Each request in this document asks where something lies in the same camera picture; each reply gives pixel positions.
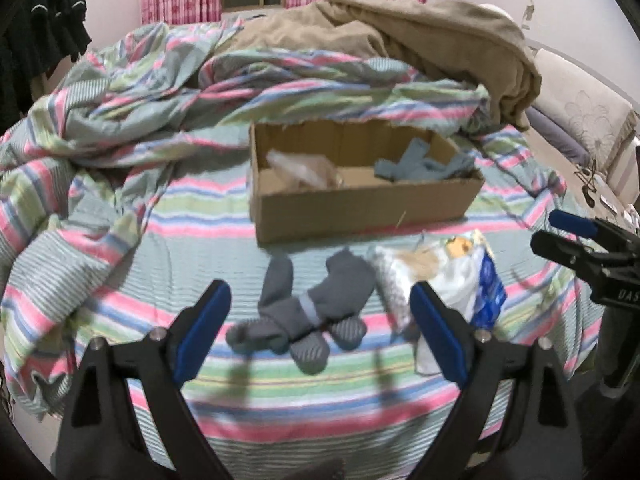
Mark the dark grey socks pair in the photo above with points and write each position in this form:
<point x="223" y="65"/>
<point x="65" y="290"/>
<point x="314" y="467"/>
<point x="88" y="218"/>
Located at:
<point x="295" y="324"/>

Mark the clear plastic snack bag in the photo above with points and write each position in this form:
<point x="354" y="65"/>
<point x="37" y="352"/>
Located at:
<point x="304" y="170"/>

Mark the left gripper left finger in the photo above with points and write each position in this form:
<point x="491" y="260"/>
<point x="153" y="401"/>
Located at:
<point x="100" y="436"/>

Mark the black clothes pile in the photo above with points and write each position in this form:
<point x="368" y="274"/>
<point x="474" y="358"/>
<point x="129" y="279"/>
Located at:
<point x="41" y="34"/>

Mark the floral beige pillow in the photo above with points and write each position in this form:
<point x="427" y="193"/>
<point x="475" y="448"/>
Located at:
<point x="593" y="114"/>

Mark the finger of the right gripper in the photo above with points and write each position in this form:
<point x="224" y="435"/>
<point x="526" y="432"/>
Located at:
<point x="606" y="234"/>
<point x="570" y="254"/>

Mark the cartoon bear tissue pack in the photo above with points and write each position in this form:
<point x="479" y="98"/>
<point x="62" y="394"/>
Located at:
<point x="462" y="245"/>

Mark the white socks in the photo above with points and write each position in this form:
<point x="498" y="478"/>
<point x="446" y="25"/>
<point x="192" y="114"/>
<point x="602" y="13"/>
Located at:
<point x="456" y="284"/>

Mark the cotton swab bag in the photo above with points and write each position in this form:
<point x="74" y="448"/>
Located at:
<point x="396" y="270"/>

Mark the blue tissue pack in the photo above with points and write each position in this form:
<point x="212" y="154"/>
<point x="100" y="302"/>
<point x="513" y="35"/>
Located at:
<point x="490" y="296"/>

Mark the grey pillow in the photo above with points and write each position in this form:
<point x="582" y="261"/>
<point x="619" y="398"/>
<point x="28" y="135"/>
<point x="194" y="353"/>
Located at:
<point x="557" y="137"/>

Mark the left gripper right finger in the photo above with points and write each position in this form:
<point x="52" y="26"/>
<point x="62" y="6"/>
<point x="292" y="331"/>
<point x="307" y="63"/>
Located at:
<point x="539" y="437"/>

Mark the striped pastel duvet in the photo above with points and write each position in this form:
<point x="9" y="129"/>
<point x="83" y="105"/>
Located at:
<point x="124" y="194"/>

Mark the brown cardboard box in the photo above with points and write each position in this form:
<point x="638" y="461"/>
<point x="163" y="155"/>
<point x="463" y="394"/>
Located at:
<point x="361" y="203"/>

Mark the beige fleece blanket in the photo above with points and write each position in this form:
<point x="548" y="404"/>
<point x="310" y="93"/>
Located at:
<point x="452" y="39"/>

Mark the grey fuzzy gloves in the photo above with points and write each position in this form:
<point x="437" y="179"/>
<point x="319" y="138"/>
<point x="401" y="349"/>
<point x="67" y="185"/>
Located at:
<point x="417" y="165"/>

